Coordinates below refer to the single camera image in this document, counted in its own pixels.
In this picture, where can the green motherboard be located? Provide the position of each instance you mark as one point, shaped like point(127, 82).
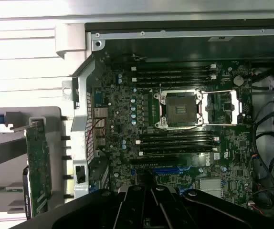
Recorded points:
point(118, 112)

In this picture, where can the grey black PC case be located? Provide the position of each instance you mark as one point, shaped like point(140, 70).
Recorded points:
point(79, 133)

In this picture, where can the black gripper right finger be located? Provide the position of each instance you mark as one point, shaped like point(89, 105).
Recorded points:
point(165, 210)

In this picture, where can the silver socket cover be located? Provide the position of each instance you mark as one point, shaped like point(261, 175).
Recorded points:
point(233, 107)

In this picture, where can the blue expansion slot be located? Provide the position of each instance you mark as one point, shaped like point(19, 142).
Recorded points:
point(168, 170)

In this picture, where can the RAM slot white latches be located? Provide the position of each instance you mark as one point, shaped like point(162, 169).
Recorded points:
point(175, 68)
point(175, 140)
point(175, 78)
point(175, 151)

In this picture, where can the black expansion slot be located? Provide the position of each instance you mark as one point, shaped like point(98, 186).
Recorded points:
point(151, 160)

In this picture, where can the black case lock latch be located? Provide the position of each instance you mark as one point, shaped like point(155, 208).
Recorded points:
point(81, 174)

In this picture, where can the silver coin battery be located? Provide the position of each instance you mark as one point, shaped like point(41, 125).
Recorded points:
point(238, 80)

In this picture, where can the silver chipset heatsink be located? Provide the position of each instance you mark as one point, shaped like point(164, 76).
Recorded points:
point(209, 184)

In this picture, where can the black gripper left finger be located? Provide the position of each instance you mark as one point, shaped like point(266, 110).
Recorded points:
point(132, 210)

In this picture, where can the grey parts rack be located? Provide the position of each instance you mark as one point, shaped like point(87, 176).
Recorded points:
point(60, 143)

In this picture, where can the CPU socket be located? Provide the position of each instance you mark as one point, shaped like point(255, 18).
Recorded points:
point(181, 109)

